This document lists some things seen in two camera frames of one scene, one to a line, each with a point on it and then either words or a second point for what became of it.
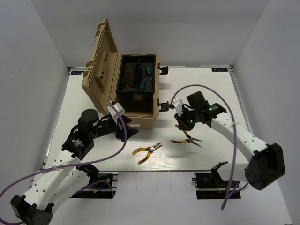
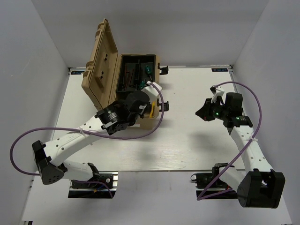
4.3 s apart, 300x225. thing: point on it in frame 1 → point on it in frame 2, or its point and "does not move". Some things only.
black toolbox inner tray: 136,74 does not move
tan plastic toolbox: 99,80 does not move
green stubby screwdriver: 149,70 does not move
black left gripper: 120,133 → 146,108
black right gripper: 183,124 → 205,112
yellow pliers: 150,149 → 152,113
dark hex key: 127,72 does not move
